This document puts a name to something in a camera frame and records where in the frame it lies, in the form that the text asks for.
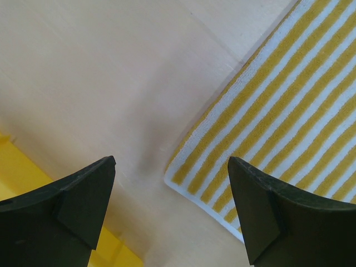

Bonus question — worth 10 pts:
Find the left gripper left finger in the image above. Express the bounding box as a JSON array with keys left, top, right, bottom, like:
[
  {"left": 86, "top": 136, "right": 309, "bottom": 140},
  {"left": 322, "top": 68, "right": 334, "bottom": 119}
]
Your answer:
[{"left": 1, "top": 156, "right": 116, "bottom": 266}]

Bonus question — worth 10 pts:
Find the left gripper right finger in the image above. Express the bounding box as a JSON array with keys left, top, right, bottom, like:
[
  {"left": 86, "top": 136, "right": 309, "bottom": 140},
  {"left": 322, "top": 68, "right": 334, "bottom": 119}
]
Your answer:
[{"left": 228, "top": 157, "right": 355, "bottom": 266}]

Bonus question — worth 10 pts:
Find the yellow striped towel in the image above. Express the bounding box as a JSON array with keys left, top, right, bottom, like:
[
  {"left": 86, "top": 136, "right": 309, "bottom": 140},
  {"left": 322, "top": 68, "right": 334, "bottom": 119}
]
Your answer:
[{"left": 165, "top": 1, "right": 355, "bottom": 239}]

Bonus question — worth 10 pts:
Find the yellow plastic tray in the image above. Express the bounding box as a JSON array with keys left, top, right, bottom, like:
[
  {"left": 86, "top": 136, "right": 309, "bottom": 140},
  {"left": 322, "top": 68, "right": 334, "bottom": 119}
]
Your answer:
[{"left": 1, "top": 133, "right": 144, "bottom": 266}]

